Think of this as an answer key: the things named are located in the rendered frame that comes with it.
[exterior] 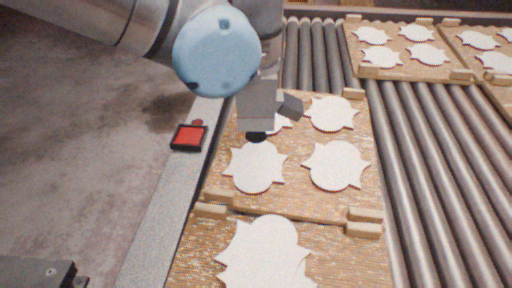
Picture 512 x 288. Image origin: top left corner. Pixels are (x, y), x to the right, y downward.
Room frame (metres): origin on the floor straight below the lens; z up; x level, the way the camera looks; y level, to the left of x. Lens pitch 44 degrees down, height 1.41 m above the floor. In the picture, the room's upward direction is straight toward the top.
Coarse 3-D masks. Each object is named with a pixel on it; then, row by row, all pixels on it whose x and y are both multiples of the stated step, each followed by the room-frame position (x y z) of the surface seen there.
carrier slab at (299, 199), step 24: (312, 96) 0.69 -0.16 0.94; (360, 120) 0.58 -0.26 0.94; (240, 144) 0.50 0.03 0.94; (288, 144) 0.50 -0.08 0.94; (312, 144) 0.50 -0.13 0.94; (360, 144) 0.50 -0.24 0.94; (216, 168) 0.42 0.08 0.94; (288, 168) 0.42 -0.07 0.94; (288, 192) 0.36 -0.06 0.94; (312, 192) 0.36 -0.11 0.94; (360, 192) 0.36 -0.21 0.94; (288, 216) 0.31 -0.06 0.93; (312, 216) 0.31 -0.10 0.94; (336, 216) 0.31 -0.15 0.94; (384, 216) 0.31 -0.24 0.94
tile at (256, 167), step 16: (256, 144) 0.49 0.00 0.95; (272, 144) 0.49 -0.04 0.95; (240, 160) 0.44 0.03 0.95; (256, 160) 0.44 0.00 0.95; (272, 160) 0.44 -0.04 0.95; (224, 176) 0.40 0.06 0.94; (240, 176) 0.39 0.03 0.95; (256, 176) 0.39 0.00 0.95; (272, 176) 0.39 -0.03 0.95; (240, 192) 0.36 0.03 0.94; (256, 192) 0.35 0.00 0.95
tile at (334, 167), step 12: (336, 144) 0.49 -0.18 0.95; (348, 144) 0.49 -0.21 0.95; (312, 156) 0.45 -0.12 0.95; (324, 156) 0.45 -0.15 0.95; (336, 156) 0.45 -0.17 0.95; (348, 156) 0.45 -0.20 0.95; (312, 168) 0.41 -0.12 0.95; (324, 168) 0.41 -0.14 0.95; (336, 168) 0.41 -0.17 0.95; (348, 168) 0.41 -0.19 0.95; (360, 168) 0.41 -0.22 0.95; (312, 180) 0.39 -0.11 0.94; (324, 180) 0.38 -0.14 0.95; (336, 180) 0.38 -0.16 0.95; (348, 180) 0.38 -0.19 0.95; (336, 192) 0.36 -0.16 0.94
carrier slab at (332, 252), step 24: (192, 216) 0.31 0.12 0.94; (240, 216) 0.31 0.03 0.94; (192, 240) 0.26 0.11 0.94; (216, 240) 0.26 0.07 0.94; (312, 240) 0.26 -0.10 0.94; (336, 240) 0.26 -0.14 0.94; (360, 240) 0.26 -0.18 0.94; (384, 240) 0.26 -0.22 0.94; (192, 264) 0.22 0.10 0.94; (216, 264) 0.22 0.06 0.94; (312, 264) 0.22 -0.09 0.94; (336, 264) 0.22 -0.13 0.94; (360, 264) 0.22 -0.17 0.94; (384, 264) 0.22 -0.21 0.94
